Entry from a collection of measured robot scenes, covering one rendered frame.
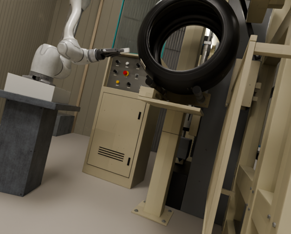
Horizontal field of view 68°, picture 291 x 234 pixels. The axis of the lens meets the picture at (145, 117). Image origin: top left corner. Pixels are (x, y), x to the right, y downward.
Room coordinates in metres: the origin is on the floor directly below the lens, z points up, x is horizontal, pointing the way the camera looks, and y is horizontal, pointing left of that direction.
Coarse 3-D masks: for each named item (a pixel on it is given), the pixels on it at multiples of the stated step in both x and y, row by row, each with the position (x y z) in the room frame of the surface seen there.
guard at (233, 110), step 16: (240, 64) 0.88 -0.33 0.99; (240, 80) 0.63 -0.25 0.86; (240, 96) 0.63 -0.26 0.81; (224, 128) 1.25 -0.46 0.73; (224, 144) 0.82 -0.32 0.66; (224, 160) 0.63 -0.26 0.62; (224, 176) 0.62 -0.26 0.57; (208, 192) 1.35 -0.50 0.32; (208, 208) 0.88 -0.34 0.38; (208, 224) 0.63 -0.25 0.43
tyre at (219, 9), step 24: (168, 0) 1.24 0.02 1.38; (192, 0) 1.22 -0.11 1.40; (216, 0) 1.16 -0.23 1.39; (144, 24) 1.28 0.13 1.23; (168, 24) 1.52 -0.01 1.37; (192, 24) 1.49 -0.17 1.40; (216, 24) 1.42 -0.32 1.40; (144, 48) 1.27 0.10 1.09; (168, 72) 1.21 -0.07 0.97; (192, 72) 1.17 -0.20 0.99; (216, 72) 1.16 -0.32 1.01
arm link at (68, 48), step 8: (72, 0) 1.52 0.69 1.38; (80, 0) 1.54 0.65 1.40; (72, 8) 1.52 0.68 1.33; (80, 8) 1.54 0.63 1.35; (72, 16) 1.46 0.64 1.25; (72, 24) 1.43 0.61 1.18; (64, 32) 1.39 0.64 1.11; (72, 32) 1.41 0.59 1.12; (64, 40) 1.33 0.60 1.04; (72, 40) 1.36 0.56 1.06; (64, 48) 1.31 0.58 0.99; (72, 48) 1.34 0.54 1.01; (80, 48) 1.44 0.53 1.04; (64, 56) 1.35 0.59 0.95; (72, 56) 1.37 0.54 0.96; (80, 56) 1.43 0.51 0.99
